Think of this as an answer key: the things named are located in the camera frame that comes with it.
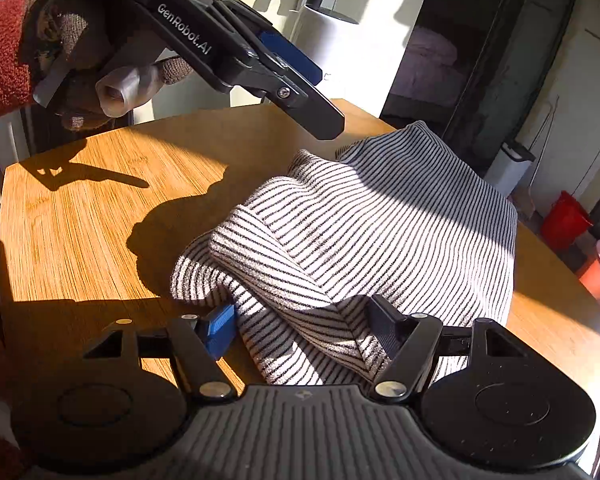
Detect person's left forearm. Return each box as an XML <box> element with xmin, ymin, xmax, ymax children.
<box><xmin>0</xmin><ymin>0</ymin><xmax>63</xmax><ymax>128</ymax></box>

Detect dark sliding door frame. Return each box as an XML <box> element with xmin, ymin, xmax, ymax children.
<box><xmin>380</xmin><ymin>0</ymin><xmax>583</xmax><ymax>176</ymax></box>

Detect white door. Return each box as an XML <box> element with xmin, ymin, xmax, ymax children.
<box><xmin>515</xmin><ymin>0</ymin><xmax>600</xmax><ymax>211</ymax></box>

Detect striped sweater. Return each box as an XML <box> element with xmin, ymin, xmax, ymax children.
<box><xmin>170</xmin><ymin>120</ymin><xmax>520</xmax><ymax>386</ymax></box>

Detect red bucket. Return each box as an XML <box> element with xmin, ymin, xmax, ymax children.
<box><xmin>540</xmin><ymin>191</ymin><xmax>593</xmax><ymax>252</ymax></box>

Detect person's left hand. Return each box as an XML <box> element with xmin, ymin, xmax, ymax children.
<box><xmin>25</xmin><ymin>0</ymin><xmax>192</xmax><ymax>131</ymax></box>

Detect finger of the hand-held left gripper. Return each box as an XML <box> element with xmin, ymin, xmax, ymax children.
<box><xmin>215</xmin><ymin>2</ymin><xmax>323</xmax><ymax>86</ymax></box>
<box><xmin>215</xmin><ymin>55</ymin><xmax>346</xmax><ymax>140</ymax></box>

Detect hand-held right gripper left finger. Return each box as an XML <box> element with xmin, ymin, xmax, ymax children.
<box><xmin>82</xmin><ymin>304</ymin><xmax>240</xmax><ymax>403</ymax></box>

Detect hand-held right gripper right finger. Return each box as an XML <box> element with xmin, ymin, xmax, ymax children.
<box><xmin>366</xmin><ymin>294</ymin><xmax>528</xmax><ymax>405</ymax></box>

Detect white trash bin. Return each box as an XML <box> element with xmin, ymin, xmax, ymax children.
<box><xmin>485</xmin><ymin>140</ymin><xmax>536</xmax><ymax>196</ymax></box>

